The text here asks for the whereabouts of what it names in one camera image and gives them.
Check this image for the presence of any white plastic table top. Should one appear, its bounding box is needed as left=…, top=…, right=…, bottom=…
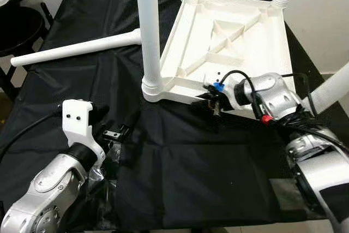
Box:
left=143, top=0, right=298, bottom=105

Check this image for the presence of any black table cloth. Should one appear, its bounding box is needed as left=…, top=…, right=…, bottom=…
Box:
left=0, top=0, right=349, bottom=231

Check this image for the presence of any black round stool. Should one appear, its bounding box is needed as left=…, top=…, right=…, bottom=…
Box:
left=0, top=1, right=54, bottom=100

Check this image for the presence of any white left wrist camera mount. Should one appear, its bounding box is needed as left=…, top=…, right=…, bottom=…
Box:
left=62, top=99, right=107, bottom=163

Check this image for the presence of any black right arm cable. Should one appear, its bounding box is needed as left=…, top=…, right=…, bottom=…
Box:
left=217, top=69, right=349, bottom=152

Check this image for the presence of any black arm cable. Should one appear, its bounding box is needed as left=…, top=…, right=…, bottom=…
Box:
left=0, top=110, right=63, bottom=160
left=217, top=69, right=349, bottom=152

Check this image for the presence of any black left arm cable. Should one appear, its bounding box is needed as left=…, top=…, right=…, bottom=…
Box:
left=0, top=110, right=63, bottom=160

